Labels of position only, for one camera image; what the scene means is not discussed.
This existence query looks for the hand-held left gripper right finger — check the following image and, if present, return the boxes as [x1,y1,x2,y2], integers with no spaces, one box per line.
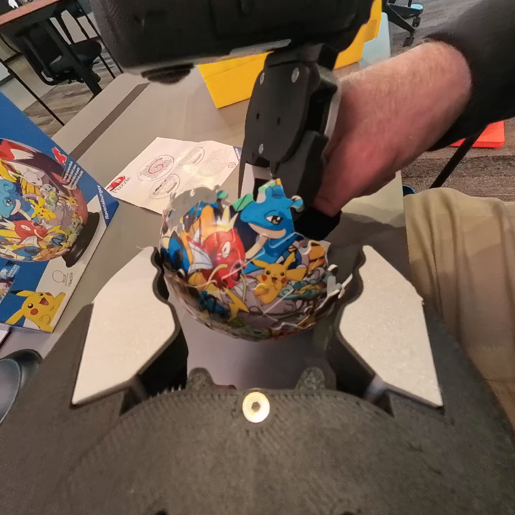
[322,245,444,408]

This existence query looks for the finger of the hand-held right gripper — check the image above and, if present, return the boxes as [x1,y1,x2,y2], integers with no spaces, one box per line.
[238,159,280,198]

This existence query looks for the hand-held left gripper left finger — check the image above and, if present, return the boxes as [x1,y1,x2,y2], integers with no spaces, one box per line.
[70,246,190,415]

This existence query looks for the partly built puzzle ball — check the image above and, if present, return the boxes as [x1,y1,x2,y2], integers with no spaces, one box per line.
[160,179,352,342]

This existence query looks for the black round ball stand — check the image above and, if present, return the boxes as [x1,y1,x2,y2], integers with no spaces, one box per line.
[0,349,43,423]

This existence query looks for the printed puzzle box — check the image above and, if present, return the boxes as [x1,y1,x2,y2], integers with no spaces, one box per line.
[0,93,120,334]

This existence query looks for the person's right hand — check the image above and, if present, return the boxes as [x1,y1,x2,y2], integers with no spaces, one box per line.
[313,40,472,218]

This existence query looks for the yellow box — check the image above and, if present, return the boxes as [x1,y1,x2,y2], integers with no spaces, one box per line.
[198,0,383,109]

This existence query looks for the white instruction sheet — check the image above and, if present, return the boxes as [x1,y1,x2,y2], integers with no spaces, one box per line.
[105,137,242,215]

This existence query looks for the person's beige trousers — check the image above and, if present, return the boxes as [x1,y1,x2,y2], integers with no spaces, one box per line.
[402,187,515,427]

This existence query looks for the black office chair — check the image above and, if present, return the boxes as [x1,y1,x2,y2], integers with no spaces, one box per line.
[16,18,123,95]
[386,0,423,47]

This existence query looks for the black table leg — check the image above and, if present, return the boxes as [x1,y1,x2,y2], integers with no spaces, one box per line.
[428,129,487,189]

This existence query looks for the red floor mat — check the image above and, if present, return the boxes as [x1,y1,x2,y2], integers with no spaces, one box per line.
[448,121,505,149]

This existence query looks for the brown desk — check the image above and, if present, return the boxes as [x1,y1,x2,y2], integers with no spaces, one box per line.
[0,0,101,25]

